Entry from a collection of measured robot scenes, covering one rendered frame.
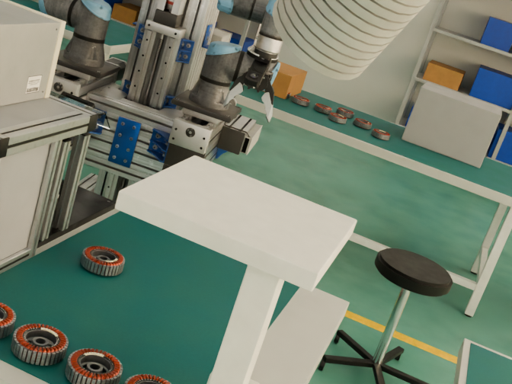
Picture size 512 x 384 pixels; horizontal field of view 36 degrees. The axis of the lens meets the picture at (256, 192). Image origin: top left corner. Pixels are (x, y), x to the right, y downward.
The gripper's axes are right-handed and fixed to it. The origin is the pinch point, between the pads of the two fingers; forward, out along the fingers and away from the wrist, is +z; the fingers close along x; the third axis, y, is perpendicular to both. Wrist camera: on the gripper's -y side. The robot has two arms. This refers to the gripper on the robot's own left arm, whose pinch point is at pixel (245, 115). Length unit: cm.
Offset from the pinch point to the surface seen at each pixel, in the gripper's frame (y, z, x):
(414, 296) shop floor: 200, 115, -103
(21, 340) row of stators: -97, 37, 19
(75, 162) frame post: -39, 18, 36
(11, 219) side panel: -67, 27, 38
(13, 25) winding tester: -60, -16, 50
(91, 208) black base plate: -17, 38, 34
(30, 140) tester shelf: -68, 6, 38
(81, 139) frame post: -39, 12, 35
